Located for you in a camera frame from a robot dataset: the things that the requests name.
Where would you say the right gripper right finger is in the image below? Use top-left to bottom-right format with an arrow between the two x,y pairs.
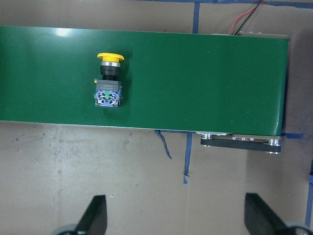
244,193 -> 287,235

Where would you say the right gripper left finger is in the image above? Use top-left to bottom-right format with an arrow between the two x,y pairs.
74,195 -> 108,235

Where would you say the yellow push button switch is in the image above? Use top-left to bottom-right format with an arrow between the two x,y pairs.
94,52 -> 124,108

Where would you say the brown paper table cover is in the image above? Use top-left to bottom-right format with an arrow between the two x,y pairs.
0,5 -> 313,235

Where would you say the green conveyor belt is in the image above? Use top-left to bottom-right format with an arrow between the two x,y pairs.
0,25 -> 291,155

